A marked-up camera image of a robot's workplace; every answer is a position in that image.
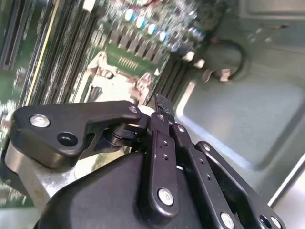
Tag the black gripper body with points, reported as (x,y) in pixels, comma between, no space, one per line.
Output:
(100,195)

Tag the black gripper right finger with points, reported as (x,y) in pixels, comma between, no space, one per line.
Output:
(214,181)

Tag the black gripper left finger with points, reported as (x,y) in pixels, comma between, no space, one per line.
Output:
(59,119)

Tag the metal socket cover frame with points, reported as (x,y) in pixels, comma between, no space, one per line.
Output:
(124,88)

